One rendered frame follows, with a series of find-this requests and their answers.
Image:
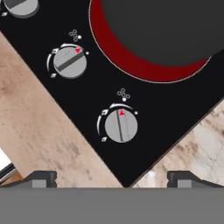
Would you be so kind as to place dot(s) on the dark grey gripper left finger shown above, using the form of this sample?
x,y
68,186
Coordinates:
x,y
43,178

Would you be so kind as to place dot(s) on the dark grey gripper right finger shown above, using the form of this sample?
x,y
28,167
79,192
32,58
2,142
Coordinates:
x,y
179,178

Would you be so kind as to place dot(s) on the grey hob knob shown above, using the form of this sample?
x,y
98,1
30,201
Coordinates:
x,y
20,7
69,61
121,126

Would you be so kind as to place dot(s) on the black glass hob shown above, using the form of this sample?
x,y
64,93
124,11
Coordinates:
x,y
96,96

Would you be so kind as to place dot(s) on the dark grey pan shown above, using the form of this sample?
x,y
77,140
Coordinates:
x,y
163,29

